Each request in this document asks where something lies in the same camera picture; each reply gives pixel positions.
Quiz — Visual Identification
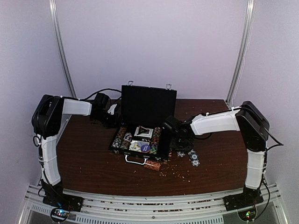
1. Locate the aluminium frame post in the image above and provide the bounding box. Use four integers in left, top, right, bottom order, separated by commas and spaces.
226, 0, 256, 108
49, 0, 77, 98

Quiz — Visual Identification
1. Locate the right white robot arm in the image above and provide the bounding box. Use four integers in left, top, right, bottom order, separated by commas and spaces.
166, 131, 248, 196

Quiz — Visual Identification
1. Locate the black poker case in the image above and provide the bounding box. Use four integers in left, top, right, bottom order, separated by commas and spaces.
108, 85, 177, 162

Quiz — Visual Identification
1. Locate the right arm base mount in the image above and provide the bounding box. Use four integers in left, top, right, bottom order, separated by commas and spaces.
223, 188, 263, 211

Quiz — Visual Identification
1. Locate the playing card deck box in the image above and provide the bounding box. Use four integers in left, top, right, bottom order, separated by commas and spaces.
134, 126, 154, 138
129, 140, 150, 153

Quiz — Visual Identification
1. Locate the clear round dealer button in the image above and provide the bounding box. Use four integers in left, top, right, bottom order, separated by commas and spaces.
129, 141, 141, 152

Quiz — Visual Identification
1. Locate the right poker chip row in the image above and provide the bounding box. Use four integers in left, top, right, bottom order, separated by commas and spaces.
149, 127, 161, 154

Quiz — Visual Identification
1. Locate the left poker chip row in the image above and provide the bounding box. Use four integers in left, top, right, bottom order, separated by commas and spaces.
112, 126, 127, 148

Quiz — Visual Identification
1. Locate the triangular all-in button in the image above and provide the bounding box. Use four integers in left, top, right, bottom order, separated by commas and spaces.
135, 126, 150, 135

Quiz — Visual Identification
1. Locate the left aluminium frame post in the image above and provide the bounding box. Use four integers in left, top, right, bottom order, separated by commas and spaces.
49, 0, 77, 98

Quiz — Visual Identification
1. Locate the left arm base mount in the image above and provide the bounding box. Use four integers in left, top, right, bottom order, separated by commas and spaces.
43, 192, 84, 212

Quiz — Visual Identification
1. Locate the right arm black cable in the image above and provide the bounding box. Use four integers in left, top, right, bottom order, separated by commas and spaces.
240, 105, 285, 210

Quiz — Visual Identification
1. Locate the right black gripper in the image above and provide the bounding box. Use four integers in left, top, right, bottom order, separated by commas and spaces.
170, 134, 194, 152

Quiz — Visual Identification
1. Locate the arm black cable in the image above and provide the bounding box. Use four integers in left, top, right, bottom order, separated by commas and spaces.
32, 88, 122, 147
240, 105, 285, 210

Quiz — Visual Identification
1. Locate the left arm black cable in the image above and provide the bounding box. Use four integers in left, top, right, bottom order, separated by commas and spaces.
32, 88, 122, 147

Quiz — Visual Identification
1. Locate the purple small blind button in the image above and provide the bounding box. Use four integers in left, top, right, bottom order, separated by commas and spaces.
141, 145, 151, 153

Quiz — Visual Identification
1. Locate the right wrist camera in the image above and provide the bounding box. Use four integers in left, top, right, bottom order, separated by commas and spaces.
162, 116, 185, 139

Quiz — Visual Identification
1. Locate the aluminium front rail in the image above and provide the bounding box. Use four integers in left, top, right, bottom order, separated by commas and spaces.
16, 184, 291, 224

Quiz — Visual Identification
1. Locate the brown poker chip roll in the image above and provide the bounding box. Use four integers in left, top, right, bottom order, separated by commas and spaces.
144, 161, 161, 171

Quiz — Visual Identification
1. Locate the right aluminium frame post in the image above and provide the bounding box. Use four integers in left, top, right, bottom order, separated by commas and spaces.
226, 0, 256, 108

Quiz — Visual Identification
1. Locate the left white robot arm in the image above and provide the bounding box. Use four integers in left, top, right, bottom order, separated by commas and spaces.
31, 93, 120, 207

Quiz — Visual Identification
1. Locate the poker chip row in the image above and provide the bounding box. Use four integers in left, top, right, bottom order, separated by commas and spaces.
112, 126, 127, 148
120, 133, 132, 150
149, 127, 161, 154

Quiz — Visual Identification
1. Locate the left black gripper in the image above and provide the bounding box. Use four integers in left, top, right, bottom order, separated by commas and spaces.
93, 110, 128, 129

